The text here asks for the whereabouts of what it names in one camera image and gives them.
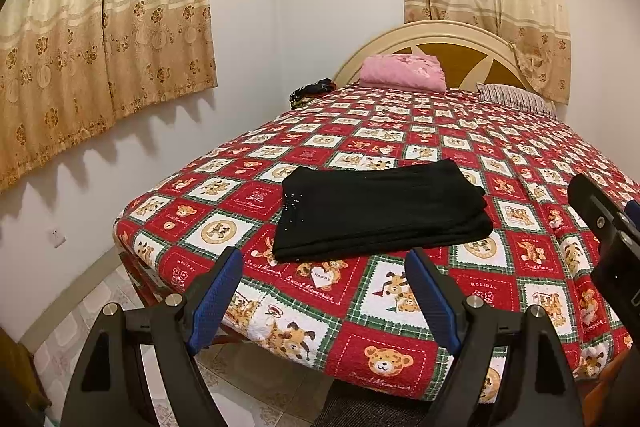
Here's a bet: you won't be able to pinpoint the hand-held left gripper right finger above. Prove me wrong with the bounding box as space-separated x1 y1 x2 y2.
404 248 586 427

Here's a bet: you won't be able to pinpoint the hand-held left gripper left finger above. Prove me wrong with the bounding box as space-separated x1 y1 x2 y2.
60 246 244 427

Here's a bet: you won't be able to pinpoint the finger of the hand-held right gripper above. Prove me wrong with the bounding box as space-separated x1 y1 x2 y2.
619 199 640 253
567 173 625 253

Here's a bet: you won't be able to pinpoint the black pants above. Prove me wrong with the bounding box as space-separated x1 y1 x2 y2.
272 159 493 264

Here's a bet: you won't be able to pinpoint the red printed bear bedspread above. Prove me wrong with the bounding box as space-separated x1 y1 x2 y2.
114 84 640 403

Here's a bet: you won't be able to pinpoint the grey floor mat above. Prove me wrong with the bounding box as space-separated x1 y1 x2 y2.
312 379 453 427

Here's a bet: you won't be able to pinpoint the striped pillow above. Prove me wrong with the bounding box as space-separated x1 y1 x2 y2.
476 83 551 115

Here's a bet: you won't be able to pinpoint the cream wooden headboard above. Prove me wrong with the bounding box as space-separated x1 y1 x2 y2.
332 20 558 118

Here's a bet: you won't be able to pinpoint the brown wooden furniture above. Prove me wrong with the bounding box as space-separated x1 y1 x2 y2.
0 324 51 427

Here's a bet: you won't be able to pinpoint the dark cloth bundle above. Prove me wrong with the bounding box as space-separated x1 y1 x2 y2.
289 78 335 110

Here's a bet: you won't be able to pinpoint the pink folded blanket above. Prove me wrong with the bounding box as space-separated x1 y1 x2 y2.
360 53 447 92

